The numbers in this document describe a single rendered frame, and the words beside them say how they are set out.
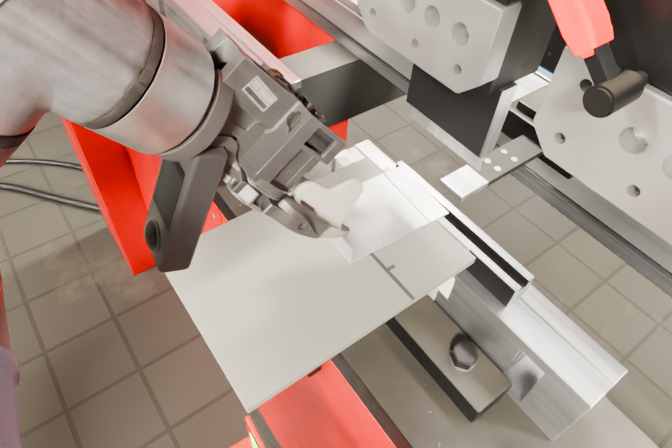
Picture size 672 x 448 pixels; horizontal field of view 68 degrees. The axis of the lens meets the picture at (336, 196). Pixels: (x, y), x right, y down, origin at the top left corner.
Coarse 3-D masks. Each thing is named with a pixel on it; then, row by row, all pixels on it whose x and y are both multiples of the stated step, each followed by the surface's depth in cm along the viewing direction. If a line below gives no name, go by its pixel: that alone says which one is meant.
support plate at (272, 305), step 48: (240, 240) 51; (288, 240) 51; (432, 240) 52; (192, 288) 47; (240, 288) 47; (288, 288) 47; (336, 288) 47; (384, 288) 48; (432, 288) 49; (240, 336) 44; (288, 336) 44; (336, 336) 44; (240, 384) 41; (288, 384) 41
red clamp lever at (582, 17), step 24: (552, 0) 26; (576, 0) 26; (600, 0) 26; (576, 24) 26; (600, 24) 26; (576, 48) 26; (600, 48) 26; (600, 72) 26; (624, 72) 27; (600, 96) 26; (624, 96) 26
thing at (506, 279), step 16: (416, 176) 58; (432, 192) 57; (448, 208) 55; (464, 224) 54; (480, 240) 53; (480, 256) 51; (496, 256) 52; (480, 272) 52; (496, 272) 50; (512, 272) 51; (528, 272) 50; (496, 288) 51; (512, 288) 49
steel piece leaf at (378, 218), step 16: (384, 176) 58; (368, 192) 56; (384, 192) 56; (400, 192) 56; (352, 208) 54; (368, 208) 54; (384, 208) 54; (400, 208) 55; (352, 224) 53; (368, 224) 53; (384, 224) 53; (400, 224) 53; (416, 224) 53; (336, 240) 50; (352, 240) 51; (368, 240) 51; (384, 240) 51; (352, 256) 50
